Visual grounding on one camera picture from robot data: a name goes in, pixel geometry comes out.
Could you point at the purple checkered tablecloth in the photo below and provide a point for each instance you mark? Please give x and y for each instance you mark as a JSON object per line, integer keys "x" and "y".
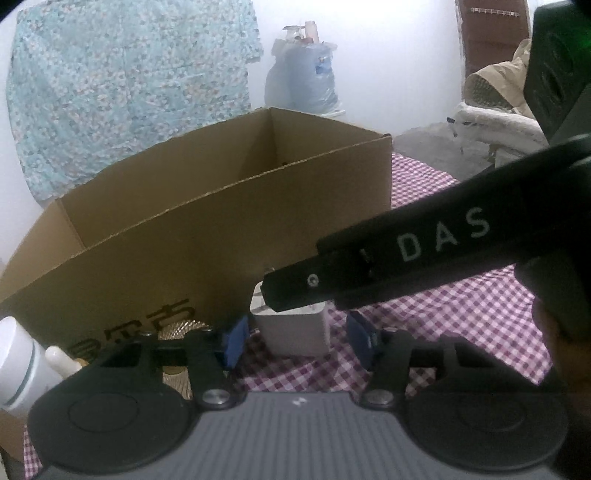
{"x": 300, "y": 422}

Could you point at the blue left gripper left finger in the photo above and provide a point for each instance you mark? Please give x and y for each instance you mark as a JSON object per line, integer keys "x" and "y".
{"x": 233, "y": 342}

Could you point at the gold lid cosmetic jar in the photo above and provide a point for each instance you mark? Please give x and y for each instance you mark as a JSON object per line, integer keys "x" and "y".
{"x": 174, "y": 370}

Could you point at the brown wooden door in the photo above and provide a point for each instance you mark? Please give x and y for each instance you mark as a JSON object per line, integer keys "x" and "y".
{"x": 491, "y": 30}

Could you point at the beige jacket pile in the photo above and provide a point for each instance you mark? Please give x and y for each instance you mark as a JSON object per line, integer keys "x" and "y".
{"x": 495, "y": 113}

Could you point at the green dropper bottle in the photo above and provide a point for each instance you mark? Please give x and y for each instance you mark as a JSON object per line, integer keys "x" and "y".
{"x": 62, "y": 364}

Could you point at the white supplement bottle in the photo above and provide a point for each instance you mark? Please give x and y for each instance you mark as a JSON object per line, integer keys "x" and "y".
{"x": 25, "y": 375}

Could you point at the person's right hand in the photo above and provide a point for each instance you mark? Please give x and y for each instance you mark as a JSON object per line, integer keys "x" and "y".
{"x": 571, "y": 362}

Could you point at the white power adapter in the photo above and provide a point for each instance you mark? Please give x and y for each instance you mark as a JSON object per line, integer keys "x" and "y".
{"x": 299, "y": 332}

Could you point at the large cardboard box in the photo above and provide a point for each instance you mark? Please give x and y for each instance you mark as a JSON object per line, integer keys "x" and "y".
{"x": 188, "y": 227}

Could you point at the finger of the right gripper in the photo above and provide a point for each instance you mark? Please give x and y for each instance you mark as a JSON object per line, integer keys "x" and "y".
{"x": 304, "y": 283}

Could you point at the teal floral hanging cloth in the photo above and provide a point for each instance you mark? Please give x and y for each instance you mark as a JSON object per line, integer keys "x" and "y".
{"x": 95, "y": 82}

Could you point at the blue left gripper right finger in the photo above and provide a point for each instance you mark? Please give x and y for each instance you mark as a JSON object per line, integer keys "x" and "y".
{"x": 364, "y": 338}

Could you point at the blue water jug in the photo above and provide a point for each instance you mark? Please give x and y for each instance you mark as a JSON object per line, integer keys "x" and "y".
{"x": 301, "y": 78}

